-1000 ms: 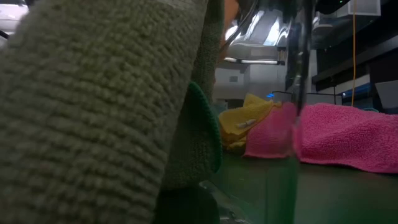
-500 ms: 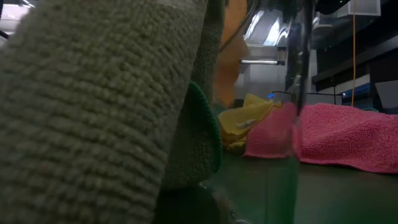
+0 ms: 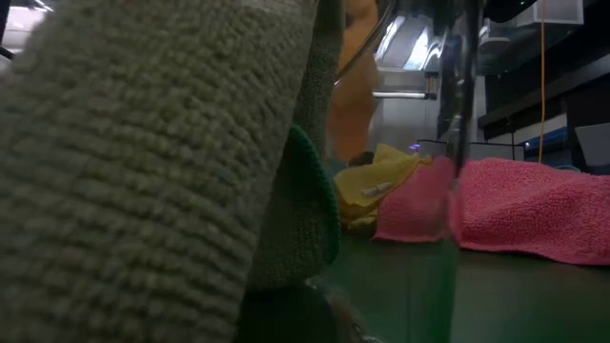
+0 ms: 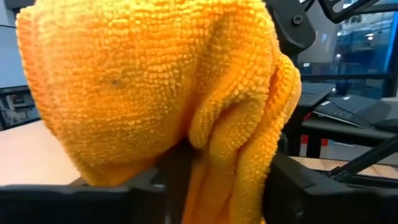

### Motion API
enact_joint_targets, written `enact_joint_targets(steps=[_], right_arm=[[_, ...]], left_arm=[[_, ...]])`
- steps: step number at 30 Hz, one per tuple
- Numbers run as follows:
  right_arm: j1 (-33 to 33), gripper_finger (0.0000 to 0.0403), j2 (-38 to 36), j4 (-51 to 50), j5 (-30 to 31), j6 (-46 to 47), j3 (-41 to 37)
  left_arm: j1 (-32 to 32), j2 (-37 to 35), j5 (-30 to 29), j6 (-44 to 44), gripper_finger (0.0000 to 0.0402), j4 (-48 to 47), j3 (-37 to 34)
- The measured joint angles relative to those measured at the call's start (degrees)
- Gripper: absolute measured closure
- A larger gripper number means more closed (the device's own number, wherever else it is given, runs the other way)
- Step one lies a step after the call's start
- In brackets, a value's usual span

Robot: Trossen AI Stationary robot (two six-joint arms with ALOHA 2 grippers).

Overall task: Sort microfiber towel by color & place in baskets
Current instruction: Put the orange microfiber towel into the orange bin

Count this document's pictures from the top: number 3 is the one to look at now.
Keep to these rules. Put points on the sage towel with green hem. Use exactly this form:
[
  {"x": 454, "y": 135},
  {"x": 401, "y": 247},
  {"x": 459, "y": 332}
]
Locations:
[{"x": 143, "y": 167}]

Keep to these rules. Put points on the yellow microfiber towel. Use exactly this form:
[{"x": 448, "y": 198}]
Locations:
[{"x": 376, "y": 178}]

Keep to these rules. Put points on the white ceiling box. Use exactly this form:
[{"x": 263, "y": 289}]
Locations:
[{"x": 557, "y": 12}]

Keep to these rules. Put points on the thin black metal frame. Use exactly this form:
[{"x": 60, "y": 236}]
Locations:
[{"x": 476, "y": 142}]

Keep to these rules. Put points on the orange microfiber towel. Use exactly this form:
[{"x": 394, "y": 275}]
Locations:
[{"x": 355, "y": 109}]

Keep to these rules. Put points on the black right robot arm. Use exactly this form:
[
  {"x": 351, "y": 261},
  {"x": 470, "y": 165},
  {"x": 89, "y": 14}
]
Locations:
[{"x": 505, "y": 9}]

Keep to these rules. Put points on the dark shelving unit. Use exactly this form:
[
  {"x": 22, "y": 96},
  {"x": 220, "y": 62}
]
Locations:
[{"x": 572, "y": 86}]

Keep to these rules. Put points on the pink microfiber towel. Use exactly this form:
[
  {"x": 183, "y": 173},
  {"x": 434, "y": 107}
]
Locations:
[{"x": 524, "y": 209}]

